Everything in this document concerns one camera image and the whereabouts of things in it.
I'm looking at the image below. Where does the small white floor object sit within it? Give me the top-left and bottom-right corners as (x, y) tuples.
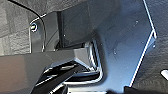
(160, 68), (168, 82)

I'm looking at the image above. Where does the thin black base cable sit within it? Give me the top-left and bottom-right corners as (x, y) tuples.
(6, 0), (48, 53)

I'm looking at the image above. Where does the thick grey robot limb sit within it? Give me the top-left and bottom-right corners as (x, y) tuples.
(0, 39), (104, 94)

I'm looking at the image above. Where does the round metal screw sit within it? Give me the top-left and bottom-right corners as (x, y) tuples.
(29, 22), (40, 33)

